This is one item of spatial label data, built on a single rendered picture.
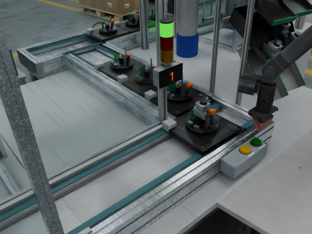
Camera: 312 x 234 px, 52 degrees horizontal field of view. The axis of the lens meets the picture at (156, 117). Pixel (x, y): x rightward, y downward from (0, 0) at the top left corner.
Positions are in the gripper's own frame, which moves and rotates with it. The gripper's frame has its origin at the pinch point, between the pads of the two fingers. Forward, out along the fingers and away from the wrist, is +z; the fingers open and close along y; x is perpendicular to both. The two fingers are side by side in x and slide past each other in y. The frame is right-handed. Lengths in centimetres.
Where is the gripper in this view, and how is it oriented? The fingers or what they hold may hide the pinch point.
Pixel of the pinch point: (259, 129)
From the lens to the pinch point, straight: 128.9
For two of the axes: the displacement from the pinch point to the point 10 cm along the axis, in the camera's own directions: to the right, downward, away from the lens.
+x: 6.4, 4.1, -6.4
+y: -7.6, 3.8, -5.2
